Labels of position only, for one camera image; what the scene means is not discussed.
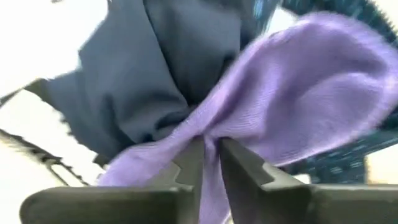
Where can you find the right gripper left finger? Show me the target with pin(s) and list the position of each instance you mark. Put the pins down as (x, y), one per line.
(109, 205)

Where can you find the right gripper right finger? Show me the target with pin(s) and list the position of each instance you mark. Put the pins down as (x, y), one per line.
(295, 205)

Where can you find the navy dotted garment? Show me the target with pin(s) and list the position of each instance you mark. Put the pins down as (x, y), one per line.
(342, 161)

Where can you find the purple cloth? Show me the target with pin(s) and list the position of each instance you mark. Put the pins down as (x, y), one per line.
(295, 93)

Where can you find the slate blue garment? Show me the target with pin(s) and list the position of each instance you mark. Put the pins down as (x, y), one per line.
(130, 77)

